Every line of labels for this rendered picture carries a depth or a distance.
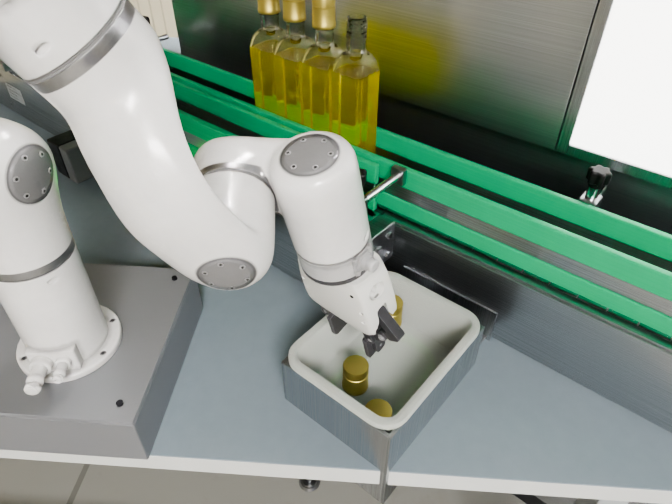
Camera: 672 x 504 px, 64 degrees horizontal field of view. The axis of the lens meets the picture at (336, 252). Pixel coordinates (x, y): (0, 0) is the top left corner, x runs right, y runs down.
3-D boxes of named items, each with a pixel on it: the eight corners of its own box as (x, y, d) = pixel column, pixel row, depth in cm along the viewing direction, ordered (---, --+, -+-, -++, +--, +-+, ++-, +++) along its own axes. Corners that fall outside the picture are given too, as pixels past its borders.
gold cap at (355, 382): (356, 401, 71) (357, 380, 68) (336, 386, 73) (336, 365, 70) (373, 384, 73) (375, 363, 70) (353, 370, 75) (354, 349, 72)
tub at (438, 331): (477, 360, 78) (488, 319, 72) (386, 475, 65) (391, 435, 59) (380, 305, 86) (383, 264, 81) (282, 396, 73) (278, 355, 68)
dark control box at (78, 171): (111, 171, 118) (101, 136, 113) (78, 186, 114) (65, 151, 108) (91, 159, 122) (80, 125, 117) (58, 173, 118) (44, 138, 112)
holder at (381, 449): (493, 340, 81) (503, 304, 76) (386, 474, 65) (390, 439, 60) (399, 290, 90) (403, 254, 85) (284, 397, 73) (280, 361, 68)
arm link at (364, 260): (397, 231, 51) (400, 249, 53) (327, 195, 55) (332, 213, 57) (347, 286, 48) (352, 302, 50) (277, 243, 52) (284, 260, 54)
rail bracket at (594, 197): (599, 237, 80) (630, 158, 72) (582, 260, 76) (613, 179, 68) (572, 226, 82) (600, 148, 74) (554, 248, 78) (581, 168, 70)
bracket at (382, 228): (395, 257, 86) (398, 222, 82) (359, 288, 81) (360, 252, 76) (377, 248, 88) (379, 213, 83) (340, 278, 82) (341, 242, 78)
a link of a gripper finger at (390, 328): (413, 327, 56) (398, 339, 61) (356, 278, 57) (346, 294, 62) (406, 335, 55) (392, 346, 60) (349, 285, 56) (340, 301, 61)
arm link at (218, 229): (43, 30, 39) (221, 205, 54) (-19, 149, 31) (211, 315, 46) (134, -28, 36) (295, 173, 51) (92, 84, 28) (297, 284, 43)
